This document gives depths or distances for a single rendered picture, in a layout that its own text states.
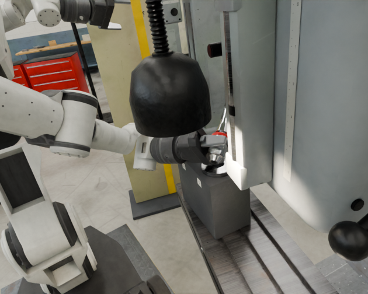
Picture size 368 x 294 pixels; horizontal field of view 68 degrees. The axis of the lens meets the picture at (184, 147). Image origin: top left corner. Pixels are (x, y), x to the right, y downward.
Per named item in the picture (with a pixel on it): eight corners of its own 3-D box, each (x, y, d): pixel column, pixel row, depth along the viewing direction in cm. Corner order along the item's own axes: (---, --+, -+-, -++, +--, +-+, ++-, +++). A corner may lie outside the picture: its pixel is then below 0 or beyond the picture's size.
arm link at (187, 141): (212, 174, 71) (174, 173, 78) (220, 144, 76) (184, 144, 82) (190, 149, 63) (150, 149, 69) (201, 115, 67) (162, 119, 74)
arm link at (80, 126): (108, 158, 73) (36, 143, 58) (114, 121, 75) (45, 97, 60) (136, 158, 67) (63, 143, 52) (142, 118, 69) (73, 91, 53)
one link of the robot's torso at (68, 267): (41, 271, 111) (-8, 220, 74) (89, 246, 119) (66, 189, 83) (53, 308, 103) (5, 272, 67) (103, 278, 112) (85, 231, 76)
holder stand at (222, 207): (215, 241, 76) (208, 182, 66) (183, 198, 94) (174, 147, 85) (251, 224, 80) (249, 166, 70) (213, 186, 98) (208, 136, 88)
